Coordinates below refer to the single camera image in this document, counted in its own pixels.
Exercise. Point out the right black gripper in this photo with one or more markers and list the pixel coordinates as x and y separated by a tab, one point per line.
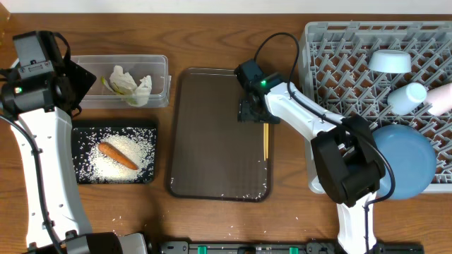
244	113

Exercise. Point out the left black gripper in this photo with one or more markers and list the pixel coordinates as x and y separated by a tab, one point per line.
81	79

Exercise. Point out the wooden chopstick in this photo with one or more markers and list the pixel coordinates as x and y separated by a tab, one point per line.
266	140
263	145

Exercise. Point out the green foil snack wrapper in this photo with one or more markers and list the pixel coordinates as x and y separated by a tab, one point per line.
126	92

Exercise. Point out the white tissue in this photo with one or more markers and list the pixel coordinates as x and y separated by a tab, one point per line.
141	91

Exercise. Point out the orange carrot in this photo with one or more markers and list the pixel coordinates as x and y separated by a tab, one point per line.
112	152

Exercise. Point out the pile of white rice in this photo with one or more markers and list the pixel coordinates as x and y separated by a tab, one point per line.
116	169

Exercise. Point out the light blue bowl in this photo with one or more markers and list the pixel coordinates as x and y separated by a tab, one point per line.
390	61

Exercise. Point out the light blue cup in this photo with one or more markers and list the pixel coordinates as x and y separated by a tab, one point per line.
407	98

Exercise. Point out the dark blue plate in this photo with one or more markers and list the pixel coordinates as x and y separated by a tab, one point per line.
411	157

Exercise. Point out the white cup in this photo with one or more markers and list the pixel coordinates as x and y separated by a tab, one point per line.
439	100

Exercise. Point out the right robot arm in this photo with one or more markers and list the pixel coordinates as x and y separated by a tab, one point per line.
347	163

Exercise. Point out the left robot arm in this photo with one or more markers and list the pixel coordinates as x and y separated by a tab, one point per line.
38	97

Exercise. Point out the grey dishwasher rack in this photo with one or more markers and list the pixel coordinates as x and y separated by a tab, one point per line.
333	71

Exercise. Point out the clear plastic bin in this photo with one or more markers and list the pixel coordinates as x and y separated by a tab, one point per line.
138	65

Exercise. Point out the brown serving tray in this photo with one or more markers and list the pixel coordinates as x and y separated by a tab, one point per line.
215	156

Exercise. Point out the black plastic tray bin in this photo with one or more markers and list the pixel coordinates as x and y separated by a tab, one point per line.
79	141

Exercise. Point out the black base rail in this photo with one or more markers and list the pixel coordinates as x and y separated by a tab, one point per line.
185	246

